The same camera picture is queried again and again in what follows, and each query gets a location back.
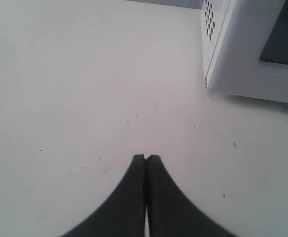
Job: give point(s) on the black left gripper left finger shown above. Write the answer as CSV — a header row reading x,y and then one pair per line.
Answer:
x,y
122,214

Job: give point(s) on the white microwave door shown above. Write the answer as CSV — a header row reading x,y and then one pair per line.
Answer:
x,y
251,55

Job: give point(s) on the white microwave oven body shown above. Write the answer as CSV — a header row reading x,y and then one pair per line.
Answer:
x,y
212,16

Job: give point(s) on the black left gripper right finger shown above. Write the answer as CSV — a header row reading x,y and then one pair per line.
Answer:
x,y
170,212

